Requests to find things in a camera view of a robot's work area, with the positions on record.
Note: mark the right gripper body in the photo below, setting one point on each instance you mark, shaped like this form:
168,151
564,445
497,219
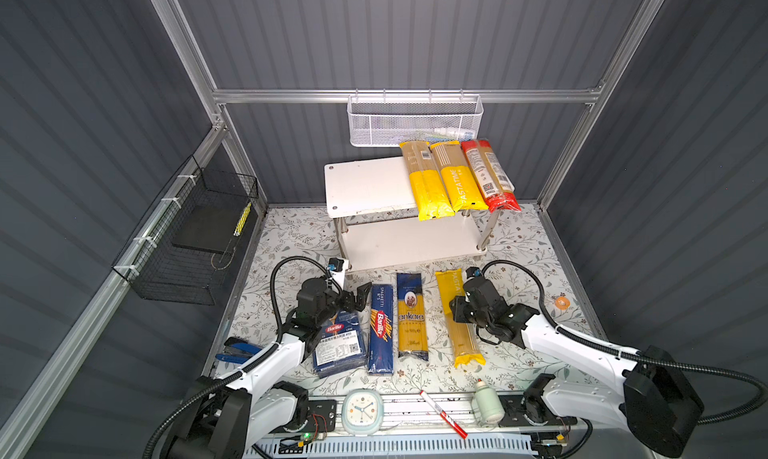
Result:
462,311

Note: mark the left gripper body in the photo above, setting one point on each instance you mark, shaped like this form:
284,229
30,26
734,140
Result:
331,308

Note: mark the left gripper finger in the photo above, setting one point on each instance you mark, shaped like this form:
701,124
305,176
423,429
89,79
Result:
360,297
346,301

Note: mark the yellow Pastatime bag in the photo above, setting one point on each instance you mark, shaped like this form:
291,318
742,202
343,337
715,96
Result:
427,187
462,340
457,177

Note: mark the blue yellow spaghetti bag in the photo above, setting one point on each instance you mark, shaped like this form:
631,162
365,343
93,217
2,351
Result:
412,328

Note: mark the red spaghetti bag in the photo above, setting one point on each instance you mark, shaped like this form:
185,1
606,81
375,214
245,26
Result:
494,184

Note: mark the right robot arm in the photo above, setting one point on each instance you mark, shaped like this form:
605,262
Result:
645,393

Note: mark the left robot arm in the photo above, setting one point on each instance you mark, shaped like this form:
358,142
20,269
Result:
224,416

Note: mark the blue Barilla pasta box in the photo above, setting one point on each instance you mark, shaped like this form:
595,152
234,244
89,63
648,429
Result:
341,346

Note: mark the white two-tier shelf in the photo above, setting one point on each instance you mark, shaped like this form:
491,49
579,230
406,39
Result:
363,199

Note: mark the floral table mat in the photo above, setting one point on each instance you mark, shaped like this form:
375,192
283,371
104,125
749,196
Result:
518,236

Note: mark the blue Barilla spaghetti box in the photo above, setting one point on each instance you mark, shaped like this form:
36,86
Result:
381,324

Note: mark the orange round sticker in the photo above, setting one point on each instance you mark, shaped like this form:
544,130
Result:
562,303

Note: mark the blue object at left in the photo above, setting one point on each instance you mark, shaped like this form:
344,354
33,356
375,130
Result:
237,351

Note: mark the small white bottle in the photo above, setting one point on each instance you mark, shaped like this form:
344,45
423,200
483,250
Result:
486,405

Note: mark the yellow green brush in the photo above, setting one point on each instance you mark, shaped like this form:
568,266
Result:
242,220

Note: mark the mint alarm clock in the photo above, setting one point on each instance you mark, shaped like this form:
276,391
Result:
362,412

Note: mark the red white marker pen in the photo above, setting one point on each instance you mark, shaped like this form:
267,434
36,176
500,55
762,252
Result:
443,415

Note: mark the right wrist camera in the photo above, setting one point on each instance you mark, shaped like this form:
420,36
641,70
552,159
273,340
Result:
473,272

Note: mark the white slotted cable duct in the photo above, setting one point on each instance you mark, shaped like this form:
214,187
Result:
401,446

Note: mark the black wire basket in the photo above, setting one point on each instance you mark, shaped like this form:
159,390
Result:
188,254

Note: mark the white wire mesh basket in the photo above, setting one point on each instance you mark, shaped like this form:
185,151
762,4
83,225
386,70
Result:
387,121

